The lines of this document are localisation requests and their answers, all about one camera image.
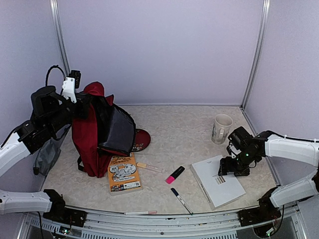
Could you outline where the frame post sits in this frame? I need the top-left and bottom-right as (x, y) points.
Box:
(240, 0), (271, 111)
(49, 0), (71, 75)

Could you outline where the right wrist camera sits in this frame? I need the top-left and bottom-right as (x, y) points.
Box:
(226, 141), (241, 158)

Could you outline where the white pen on rail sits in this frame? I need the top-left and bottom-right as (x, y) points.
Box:
(124, 210), (157, 215)

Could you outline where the cream ceramic mug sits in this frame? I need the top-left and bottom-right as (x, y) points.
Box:
(211, 114), (233, 145)

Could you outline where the grey pouch with cord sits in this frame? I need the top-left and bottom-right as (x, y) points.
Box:
(33, 125), (71, 176)

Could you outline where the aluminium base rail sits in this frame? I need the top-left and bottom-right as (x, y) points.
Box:
(17, 203), (308, 239)

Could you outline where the right frame post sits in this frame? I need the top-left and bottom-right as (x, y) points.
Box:
(240, 0), (271, 111)

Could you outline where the pink highlighter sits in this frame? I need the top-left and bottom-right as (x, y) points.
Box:
(165, 166), (185, 184)

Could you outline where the left frame post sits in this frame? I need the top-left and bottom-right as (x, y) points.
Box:
(49, 0), (71, 75)

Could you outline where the white book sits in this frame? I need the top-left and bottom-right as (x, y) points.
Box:
(190, 155), (246, 209)

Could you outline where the orange comic book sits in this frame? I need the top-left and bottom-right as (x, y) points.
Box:
(108, 153), (142, 196)

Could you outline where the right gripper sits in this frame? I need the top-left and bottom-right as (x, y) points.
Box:
(217, 149), (258, 177)

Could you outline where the red student backpack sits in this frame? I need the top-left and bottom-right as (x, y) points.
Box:
(72, 82), (136, 178)

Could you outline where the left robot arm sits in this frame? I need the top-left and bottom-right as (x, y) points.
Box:
(0, 86), (87, 227)

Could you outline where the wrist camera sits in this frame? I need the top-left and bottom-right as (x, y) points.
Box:
(226, 141), (241, 158)
(61, 70), (81, 103)

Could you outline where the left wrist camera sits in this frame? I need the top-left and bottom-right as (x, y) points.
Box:
(61, 70), (81, 103)

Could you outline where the blue capped marker pen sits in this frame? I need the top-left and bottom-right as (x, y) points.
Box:
(170, 188), (193, 215)

